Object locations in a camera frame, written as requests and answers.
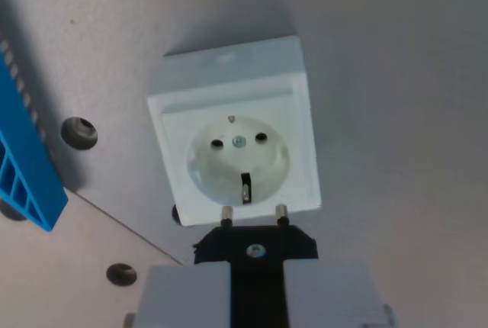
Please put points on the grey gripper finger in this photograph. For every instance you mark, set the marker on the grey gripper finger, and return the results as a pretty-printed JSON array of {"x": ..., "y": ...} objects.
[
  {"x": 183, "y": 297},
  {"x": 328, "y": 293}
]

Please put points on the black two-pin plug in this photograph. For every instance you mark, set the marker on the black two-pin plug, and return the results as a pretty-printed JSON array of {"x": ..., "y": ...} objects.
[{"x": 259, "y": 238}]

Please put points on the blue ribbed plastic rack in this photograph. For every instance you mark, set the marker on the blue ribbed plastic rack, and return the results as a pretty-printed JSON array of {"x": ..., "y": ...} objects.
[{"x": 23, "y": 160}]

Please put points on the white wall socket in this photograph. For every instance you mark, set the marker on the white wall socket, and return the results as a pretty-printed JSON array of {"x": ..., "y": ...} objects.
[{"x": 228, "y": 84}]

